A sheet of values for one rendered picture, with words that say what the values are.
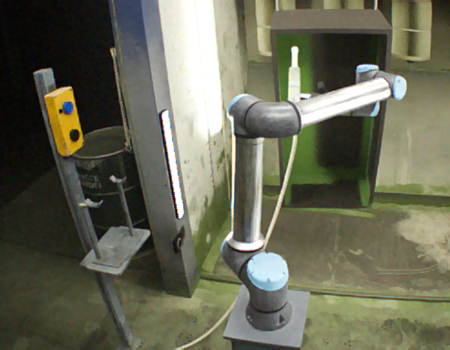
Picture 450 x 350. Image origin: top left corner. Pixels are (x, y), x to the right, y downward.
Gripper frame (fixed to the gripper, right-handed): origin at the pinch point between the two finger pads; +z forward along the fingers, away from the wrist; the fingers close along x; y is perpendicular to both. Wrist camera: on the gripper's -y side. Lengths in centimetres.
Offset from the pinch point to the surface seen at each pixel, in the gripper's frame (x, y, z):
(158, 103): 13, 13, 66
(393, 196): 65, 162, -90
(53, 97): -27, -28, 88
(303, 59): 68, 27, -7
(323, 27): 41.6, -11.1, -15.6
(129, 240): -46, 44, 74
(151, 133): 5, 26, 70
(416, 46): 131, 54, -99
